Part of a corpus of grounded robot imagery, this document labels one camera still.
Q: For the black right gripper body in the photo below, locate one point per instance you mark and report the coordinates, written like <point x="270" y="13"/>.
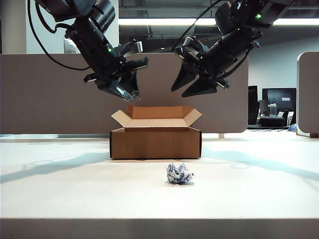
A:
<point x="224" y="52"/>

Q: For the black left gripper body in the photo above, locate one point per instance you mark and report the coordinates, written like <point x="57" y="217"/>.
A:
<point x="112" y="64"/>

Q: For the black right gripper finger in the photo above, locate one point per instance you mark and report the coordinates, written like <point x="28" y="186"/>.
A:
<point x="185" y="74"/>
<point x="203" y="87"/>

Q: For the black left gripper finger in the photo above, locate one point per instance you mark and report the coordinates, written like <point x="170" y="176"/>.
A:
<point x="119" y="89"/>
<point x="132" y="84"/>

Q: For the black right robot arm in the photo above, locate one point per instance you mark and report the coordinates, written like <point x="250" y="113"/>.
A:
<point x="264" y="12"/>

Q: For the open brown cardboard box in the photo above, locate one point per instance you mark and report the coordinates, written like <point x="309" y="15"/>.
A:
<point x="154" y="144"/>

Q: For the slim black monitor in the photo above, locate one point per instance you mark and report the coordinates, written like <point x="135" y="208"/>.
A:
<point x="252" y="104"/>

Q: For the long white ceiling light strip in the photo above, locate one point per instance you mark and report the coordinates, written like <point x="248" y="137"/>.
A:
<point x="162" y="22"/>

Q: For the large black monitor screen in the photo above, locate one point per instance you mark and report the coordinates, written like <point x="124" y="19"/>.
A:
<point x="279" y="99"/>

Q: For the wide grey desk divider panel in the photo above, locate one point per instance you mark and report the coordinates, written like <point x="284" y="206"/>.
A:
<point x="45" y="99"/>

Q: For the crumpled white blue paper ball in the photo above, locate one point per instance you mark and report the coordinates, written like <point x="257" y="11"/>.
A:
<point x="180" y="173"/>

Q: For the narrow grey desk divider panel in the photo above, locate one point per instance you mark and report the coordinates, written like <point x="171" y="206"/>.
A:
<point x="309" y="94"/>

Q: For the small blue bag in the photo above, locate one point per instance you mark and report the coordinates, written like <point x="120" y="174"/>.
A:
<point x="292" y="128"/>

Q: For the brown divider foot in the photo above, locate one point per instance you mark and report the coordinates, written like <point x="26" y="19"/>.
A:
<point x="314" y="135"/>

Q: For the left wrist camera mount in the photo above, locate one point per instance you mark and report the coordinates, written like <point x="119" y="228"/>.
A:
<point x="135" y="46"/>

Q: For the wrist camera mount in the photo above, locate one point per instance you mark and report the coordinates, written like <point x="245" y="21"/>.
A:
<point x="135" y="46"/>
<point x="194" y="43"/>

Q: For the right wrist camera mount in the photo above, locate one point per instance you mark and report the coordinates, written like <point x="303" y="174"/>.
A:
<point x="194" y="43"/>

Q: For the metal wall outlet plate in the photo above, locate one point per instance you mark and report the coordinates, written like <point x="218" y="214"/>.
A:
<point x="68" y="47"/>

